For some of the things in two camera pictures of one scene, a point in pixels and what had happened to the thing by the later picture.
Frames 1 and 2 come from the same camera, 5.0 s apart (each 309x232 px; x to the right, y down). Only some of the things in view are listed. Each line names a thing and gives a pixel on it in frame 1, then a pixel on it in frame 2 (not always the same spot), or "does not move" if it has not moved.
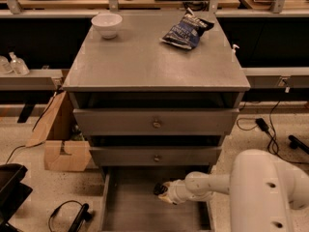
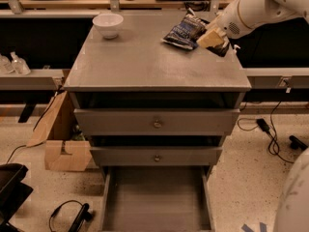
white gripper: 176,191 -> 229,22
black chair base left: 14,194 does not move
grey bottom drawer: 131,205 does not move
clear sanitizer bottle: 17,65 does not move
